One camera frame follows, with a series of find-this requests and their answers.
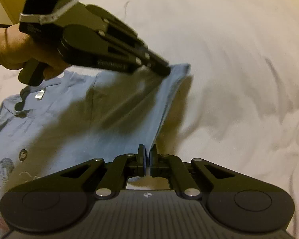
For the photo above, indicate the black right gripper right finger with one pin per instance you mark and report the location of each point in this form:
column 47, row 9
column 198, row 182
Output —
column 190, row 180

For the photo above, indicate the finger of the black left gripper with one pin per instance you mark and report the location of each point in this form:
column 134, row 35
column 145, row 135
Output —
column 155, row 63

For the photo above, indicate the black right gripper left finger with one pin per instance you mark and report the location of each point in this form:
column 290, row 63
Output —
column 105, row 180

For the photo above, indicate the blue printed t-shirt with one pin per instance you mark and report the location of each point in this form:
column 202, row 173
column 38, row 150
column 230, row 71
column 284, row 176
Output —
column 69, row 120

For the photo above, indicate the person's left hand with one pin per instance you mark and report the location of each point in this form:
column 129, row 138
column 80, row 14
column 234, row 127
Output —
column 16, row 48

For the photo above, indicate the white bed sheet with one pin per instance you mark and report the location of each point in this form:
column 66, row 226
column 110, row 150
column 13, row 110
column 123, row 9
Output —
column 239, row 104

